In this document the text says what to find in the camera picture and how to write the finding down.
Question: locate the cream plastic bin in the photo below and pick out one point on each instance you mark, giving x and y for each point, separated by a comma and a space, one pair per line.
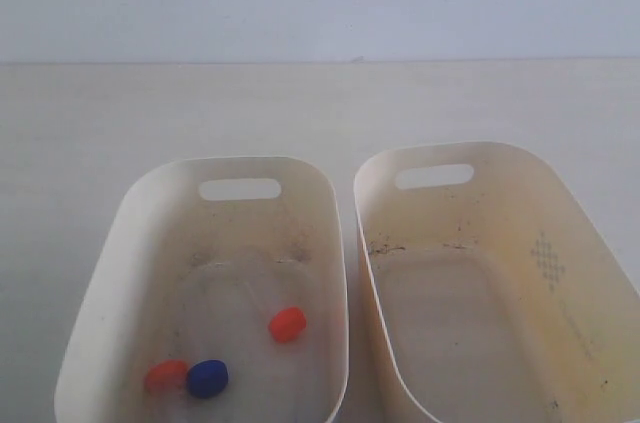
167, 286
489, 294

